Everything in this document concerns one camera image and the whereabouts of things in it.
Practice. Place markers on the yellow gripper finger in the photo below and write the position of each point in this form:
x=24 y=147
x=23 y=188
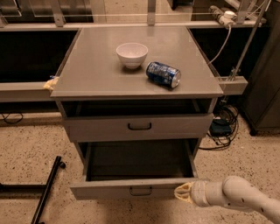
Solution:
x=184 y=197
x=184 y=189

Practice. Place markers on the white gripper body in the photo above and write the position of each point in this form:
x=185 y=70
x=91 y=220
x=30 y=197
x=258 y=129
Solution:
x=199 y=192

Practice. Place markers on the grey drawer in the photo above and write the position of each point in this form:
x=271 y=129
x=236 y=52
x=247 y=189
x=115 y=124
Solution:
x=136 y=127
x=136 y=169

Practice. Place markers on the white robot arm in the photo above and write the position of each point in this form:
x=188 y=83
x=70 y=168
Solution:
x=232 y=192

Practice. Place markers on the grey top drawer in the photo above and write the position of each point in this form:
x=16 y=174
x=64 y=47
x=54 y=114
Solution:
x=136 y=127

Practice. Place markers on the grey drawer cabinet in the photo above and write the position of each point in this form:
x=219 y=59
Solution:
x=93 y=81

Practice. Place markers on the dark blue power adapter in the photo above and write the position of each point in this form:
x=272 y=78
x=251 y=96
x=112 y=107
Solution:
x=220 y=128

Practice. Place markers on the dark grey side cabinet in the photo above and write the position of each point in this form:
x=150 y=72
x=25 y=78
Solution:
x=260 y=103

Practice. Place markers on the blue soda can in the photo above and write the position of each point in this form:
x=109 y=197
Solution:
x=163 y=74

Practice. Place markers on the black metal stand leg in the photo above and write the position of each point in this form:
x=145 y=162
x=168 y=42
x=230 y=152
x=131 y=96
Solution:
x=32 y=191

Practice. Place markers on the white ceramic bowl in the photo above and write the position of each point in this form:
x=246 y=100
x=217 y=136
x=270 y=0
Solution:
x=132 y=55

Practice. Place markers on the yellow foam piece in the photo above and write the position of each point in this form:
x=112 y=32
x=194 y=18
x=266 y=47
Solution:
x=50 y=84

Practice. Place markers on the white power strip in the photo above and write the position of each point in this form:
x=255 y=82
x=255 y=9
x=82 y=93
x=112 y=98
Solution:
x=224 y=18

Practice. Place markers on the thin metal rod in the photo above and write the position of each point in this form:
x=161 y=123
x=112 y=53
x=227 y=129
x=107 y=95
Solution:
x=244 y=5

